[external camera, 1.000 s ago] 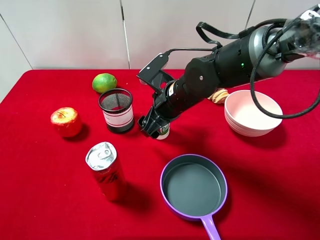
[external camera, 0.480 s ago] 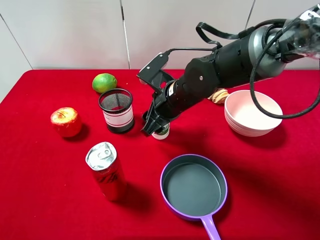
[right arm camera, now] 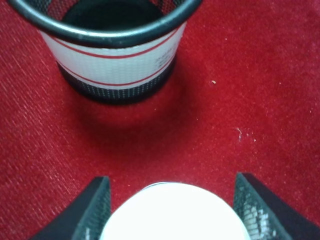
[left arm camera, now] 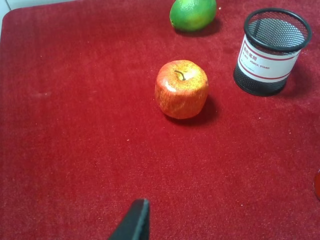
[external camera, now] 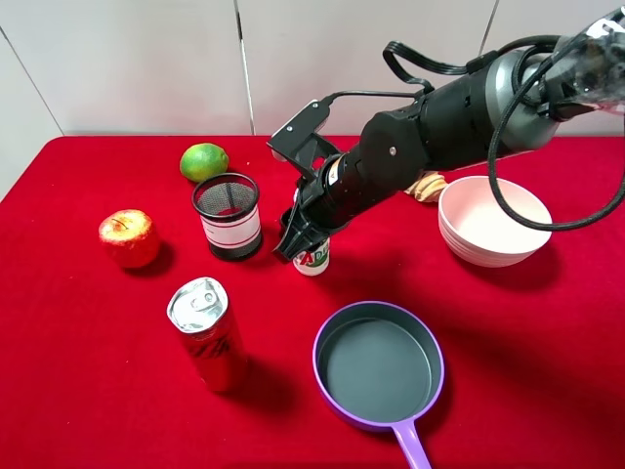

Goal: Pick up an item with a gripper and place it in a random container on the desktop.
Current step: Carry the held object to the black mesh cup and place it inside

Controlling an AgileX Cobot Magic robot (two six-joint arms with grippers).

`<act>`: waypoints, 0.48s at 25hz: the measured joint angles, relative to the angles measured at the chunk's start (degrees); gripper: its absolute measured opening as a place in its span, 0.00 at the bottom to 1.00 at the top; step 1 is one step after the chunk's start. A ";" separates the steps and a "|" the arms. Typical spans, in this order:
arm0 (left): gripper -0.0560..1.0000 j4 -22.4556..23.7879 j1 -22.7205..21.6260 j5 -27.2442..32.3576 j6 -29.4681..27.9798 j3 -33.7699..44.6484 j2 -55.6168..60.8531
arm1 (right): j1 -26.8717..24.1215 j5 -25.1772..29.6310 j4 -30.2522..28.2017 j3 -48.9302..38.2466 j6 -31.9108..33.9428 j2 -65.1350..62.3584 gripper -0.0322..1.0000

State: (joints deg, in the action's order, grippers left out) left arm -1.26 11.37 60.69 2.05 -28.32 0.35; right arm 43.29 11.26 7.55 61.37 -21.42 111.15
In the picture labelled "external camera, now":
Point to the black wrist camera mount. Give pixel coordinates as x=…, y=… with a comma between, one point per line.
x=298, y=142

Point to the red apple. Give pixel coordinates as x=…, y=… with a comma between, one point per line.
x=129, y=238

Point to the spiral bread roll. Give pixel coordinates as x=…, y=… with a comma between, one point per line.
x=428, y=187

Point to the pink ribbed bowl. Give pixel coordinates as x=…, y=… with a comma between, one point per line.
x=477, y=230

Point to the red soda can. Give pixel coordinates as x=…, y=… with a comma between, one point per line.
x=201, y=313

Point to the green lime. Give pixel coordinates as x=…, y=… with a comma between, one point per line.
x=200, y=162

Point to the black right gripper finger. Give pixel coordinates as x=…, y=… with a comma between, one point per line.
x=285, y=218

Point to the black mesh pen cup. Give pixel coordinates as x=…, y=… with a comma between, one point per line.
x=228, y=208

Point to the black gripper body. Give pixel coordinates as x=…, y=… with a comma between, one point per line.
x=346, y=192

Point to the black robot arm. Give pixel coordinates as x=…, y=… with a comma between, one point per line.
x=504, y=102

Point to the purple frying pan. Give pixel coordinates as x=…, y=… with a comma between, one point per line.
x=380, y=368

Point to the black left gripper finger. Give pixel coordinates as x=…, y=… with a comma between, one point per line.
x=302, y=234

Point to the red tablecloth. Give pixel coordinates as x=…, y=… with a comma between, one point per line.
x=94, y=374

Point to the small white yogurt bottle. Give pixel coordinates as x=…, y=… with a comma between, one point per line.
x=314, y=261

